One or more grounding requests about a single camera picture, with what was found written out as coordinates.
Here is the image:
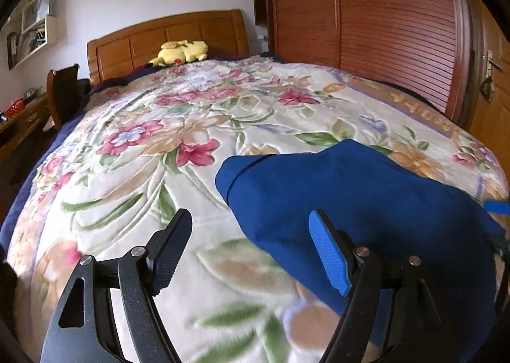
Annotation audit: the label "white wall shelf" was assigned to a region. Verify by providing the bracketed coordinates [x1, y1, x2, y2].
[6, 0, 60, 70]

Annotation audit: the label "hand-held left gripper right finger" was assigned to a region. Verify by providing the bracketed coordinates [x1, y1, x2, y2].
[309, 209, 459, 363]

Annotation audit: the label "metal door handle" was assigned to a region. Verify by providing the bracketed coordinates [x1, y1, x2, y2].
[483, 50, 503, 72]

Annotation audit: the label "hanging keys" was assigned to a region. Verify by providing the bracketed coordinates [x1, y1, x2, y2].
[479, 75, 495, 100]

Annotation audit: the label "wooden chair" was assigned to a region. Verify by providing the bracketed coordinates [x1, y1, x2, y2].
[47, 64, 90, 130]

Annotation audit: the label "wooden louvred wardrobe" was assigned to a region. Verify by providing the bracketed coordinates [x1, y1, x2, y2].
[267, 0, 473, 132]

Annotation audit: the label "blue blazer jacket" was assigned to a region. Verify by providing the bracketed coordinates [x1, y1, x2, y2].
[215, 139, 508, 363]

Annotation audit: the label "yellow plush toy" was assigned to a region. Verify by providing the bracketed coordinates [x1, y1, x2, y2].
[149, 39, 210, 68]

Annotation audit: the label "floral blanket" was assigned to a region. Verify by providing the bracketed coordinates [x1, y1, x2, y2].
[6, 58, 510, 363]

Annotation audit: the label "wooden desk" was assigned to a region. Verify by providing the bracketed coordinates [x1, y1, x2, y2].
[0, 92, 52, 160]

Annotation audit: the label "wooden door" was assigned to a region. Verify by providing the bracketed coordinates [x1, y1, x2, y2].
[468, 0, 510, 196]

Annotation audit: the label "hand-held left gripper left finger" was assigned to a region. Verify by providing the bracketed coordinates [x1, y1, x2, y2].
[40, 208, 194, 363]

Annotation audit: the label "wooden bed headboard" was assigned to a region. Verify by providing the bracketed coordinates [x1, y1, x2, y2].
[87, 9, 250, 86]

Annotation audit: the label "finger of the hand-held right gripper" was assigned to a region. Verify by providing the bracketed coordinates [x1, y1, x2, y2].
[484, 199, 510, 215]
[489, 227, 510, 258]

